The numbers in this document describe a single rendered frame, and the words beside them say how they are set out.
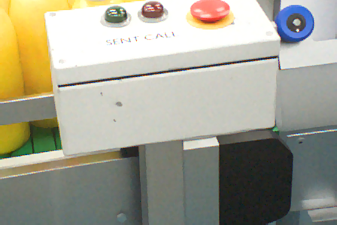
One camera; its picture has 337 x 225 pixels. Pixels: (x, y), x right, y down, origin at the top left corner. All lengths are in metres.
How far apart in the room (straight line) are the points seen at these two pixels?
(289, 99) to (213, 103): 0.31
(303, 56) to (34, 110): 0.35
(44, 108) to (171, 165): 0.16
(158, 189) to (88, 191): 0.12
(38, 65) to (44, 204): 0.16
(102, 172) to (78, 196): 0.04
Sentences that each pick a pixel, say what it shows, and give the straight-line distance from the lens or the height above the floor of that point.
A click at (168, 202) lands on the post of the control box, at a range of 0.86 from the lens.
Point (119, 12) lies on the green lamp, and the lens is 0.76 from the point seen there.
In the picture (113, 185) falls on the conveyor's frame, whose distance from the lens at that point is 0.94.
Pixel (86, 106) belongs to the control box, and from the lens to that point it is 0.73.
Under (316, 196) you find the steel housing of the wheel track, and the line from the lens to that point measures 1.25.
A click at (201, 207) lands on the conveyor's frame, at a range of 0.99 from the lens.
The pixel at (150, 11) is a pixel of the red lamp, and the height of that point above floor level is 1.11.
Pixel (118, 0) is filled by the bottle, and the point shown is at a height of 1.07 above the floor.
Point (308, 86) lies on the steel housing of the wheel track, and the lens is 1.06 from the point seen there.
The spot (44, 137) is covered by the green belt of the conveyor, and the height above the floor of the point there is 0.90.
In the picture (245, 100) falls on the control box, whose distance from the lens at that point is 0.77.
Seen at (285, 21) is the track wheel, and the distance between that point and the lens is 1.02.
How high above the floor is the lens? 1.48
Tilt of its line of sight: 33 degrees down
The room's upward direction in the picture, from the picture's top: 3 degrees counter-clockwise
